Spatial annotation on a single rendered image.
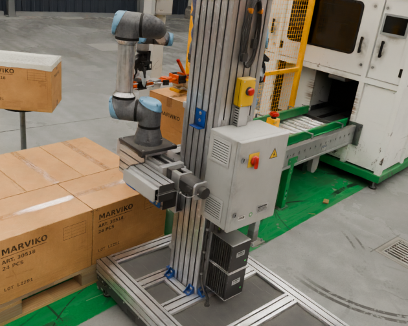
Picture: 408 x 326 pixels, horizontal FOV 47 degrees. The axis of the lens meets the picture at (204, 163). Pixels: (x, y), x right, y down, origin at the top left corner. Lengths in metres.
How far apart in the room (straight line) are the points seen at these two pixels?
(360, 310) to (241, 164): 1.55
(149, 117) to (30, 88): 1.92
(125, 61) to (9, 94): 1.99
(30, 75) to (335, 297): 2.88
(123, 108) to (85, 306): 1.23
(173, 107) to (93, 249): 1.04
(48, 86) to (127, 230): 1.56
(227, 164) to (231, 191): 0.13
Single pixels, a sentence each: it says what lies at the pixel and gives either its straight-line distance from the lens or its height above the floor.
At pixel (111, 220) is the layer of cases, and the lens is 2.96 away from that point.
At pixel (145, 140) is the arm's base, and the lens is 2.44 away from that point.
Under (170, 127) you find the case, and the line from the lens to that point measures 3.20.
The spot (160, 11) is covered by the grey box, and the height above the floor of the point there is 1.50.
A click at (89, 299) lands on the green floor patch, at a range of 3.03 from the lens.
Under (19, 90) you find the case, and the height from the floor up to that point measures 0.79.
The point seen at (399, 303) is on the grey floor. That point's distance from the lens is 3.52.
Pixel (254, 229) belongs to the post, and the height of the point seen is 0.12.
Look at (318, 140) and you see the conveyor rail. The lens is 4.33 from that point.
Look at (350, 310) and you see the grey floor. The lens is 3.30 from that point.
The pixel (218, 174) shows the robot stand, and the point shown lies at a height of 1.03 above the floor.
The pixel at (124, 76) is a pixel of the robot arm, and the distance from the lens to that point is 2.38.
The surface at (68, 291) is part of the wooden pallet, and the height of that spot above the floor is 0.02.
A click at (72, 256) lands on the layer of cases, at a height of 0.27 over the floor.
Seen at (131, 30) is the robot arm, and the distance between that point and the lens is 2.33.
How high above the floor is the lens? 1.96
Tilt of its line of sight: 23 degrees down
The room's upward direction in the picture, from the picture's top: 7 degrees clockwise
